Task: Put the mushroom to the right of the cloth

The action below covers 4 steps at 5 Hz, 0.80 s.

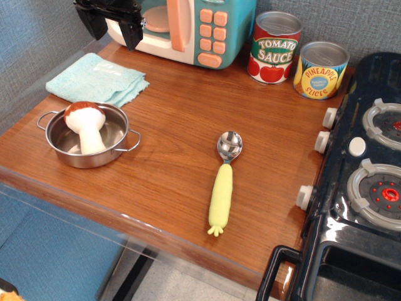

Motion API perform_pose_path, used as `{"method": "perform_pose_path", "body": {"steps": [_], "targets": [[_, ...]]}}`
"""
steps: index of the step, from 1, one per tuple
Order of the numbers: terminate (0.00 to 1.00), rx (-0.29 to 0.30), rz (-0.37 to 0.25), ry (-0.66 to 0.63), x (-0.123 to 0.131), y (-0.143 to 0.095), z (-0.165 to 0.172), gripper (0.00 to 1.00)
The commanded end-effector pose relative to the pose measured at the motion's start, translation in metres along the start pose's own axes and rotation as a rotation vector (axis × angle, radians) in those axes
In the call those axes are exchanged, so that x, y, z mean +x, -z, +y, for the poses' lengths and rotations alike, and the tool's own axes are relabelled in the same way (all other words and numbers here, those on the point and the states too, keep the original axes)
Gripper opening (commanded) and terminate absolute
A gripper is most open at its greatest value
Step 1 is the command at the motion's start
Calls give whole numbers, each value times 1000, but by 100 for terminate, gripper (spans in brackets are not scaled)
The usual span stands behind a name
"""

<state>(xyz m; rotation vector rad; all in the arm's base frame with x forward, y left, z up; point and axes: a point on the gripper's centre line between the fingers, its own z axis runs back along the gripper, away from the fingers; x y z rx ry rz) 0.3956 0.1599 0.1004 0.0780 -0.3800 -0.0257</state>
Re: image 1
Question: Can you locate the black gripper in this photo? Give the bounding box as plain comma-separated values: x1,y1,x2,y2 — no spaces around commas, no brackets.
73,0,145,51

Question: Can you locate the light blue folded towel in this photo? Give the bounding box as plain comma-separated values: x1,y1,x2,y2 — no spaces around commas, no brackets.
46,53,149,108

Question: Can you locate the plush mushroom toy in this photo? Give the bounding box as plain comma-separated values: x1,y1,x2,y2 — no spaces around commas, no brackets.
63,101,106,155

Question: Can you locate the teal toy microwave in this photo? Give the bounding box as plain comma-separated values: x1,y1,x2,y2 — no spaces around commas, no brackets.
105,0,258,70

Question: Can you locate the small steel pot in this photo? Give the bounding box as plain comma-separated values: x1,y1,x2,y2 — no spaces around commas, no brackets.
36,101,142,169

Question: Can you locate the tomato sauce can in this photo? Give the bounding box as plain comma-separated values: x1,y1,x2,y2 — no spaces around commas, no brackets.
247,11,303,84

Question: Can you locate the pineapple slices can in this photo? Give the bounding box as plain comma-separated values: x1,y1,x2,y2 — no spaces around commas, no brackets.
293,41,350,100

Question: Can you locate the orange object at corner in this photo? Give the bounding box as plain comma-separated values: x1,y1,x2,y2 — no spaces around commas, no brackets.
0,291,24,301

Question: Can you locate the dark blue toy stove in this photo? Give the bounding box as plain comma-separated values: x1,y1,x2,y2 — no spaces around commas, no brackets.
257,52,400,300

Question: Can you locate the spoon with yellow handle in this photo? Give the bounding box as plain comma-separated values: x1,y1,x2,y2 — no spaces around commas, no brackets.
207,131,242,237

